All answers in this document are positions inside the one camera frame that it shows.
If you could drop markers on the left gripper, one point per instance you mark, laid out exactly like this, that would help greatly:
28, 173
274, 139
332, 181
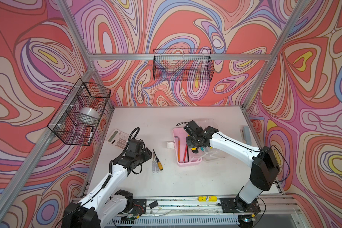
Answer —
147, 154

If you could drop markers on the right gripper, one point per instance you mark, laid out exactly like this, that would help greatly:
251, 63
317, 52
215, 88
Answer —
190, 145

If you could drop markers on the red sleeve hex key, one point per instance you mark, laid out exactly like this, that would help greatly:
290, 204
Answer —
185, 154

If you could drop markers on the pink plastic tool box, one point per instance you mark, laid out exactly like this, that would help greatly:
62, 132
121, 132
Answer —
206, 154

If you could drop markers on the clear handle screwdriver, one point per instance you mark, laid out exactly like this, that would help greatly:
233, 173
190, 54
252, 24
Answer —
156, 165
153, 164

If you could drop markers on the yellow handle screwdriver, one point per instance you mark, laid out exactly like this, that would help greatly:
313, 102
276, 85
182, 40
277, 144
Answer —
160, 167

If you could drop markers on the black yellow utility knife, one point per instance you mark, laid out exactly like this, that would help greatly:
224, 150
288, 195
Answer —
195, 150

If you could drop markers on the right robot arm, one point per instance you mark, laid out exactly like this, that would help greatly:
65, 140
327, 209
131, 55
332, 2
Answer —
262, 161

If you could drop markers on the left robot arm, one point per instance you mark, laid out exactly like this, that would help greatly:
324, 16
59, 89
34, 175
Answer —
106, 201

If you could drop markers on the pink calculator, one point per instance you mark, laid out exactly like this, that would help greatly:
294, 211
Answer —
118, 139

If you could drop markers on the blue grey stapler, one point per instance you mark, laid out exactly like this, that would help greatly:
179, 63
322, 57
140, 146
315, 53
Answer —
245, 134

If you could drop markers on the black marker in basket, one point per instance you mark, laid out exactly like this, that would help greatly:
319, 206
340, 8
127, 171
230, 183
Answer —
90, 135

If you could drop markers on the yellow label tag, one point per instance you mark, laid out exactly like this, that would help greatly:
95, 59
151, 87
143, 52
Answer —
207, 198

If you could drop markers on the silver tape roll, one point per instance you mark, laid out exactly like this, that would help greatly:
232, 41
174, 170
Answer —
90, 112

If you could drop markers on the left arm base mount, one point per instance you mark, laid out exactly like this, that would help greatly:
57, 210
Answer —
136, 208

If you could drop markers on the aluminium front rail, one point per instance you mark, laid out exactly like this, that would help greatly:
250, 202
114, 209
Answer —
185, 206

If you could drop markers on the black wire basket left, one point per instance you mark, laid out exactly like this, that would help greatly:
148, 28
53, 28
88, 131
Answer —
68, 124

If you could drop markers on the black wire basket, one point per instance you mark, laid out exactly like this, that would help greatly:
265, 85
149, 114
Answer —
183, 64
68, 124

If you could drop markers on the black wire basket back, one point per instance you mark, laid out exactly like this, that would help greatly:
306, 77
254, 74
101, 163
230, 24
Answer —
183, 64

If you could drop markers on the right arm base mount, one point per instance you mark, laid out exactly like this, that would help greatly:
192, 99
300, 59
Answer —
232, 205

